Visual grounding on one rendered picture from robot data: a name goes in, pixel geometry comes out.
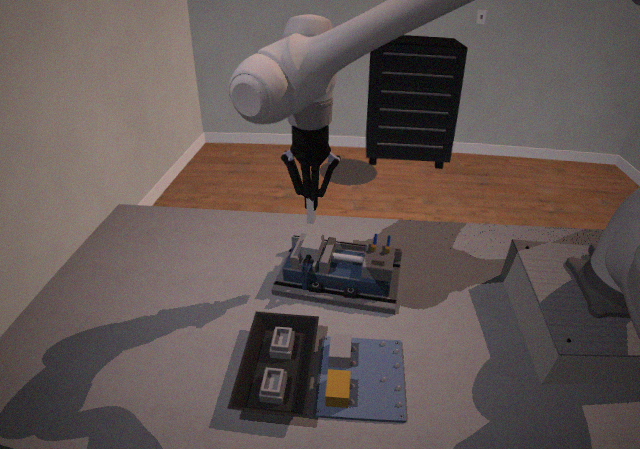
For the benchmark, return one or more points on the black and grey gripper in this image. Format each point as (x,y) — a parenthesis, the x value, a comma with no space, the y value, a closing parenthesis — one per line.
(310,156)

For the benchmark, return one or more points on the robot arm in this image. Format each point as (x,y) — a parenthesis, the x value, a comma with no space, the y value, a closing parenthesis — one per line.
(290,78)

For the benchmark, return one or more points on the orange-yellow block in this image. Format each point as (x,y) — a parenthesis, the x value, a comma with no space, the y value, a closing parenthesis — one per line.
(337,388)

